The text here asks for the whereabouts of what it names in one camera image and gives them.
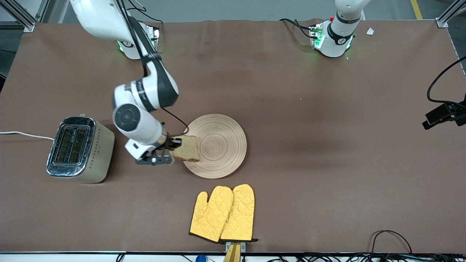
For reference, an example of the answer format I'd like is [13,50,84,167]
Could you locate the black mounted side camera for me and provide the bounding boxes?
[422,101,466,130]

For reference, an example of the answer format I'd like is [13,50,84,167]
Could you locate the round wooden plate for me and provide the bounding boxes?
[181,114,247,179]

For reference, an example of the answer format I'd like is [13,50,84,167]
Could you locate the slice of bread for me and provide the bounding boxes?
[169,135,201,162]

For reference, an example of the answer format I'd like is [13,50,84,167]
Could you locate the yellow quilted oven mitt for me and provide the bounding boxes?
[189,186,234,243]
[220,184,258,243]

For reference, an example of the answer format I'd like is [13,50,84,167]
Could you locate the beige chrome two-slot toaster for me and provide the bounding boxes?
[46,115,115,184]

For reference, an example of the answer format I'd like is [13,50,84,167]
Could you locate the aluminium frame post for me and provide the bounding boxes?
[436,0,466,28]
[0,0,48,32]

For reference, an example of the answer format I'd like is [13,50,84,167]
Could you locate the black cable bundle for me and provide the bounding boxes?
[269,253,466,262]

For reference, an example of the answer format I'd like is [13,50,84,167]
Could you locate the black side camera cable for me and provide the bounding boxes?
[427,56,466,106]

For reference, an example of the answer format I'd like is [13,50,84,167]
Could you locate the black looped cable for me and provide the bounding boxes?
[371,230,412,255]

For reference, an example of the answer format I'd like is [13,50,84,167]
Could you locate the black cable along right arm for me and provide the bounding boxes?
[116,0,190,137]

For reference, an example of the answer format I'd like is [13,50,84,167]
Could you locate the black cable at arm base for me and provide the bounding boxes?
[280,18,314,39]

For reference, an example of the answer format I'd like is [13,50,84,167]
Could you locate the white toaster power cable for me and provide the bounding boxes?
[0,131,55,141]

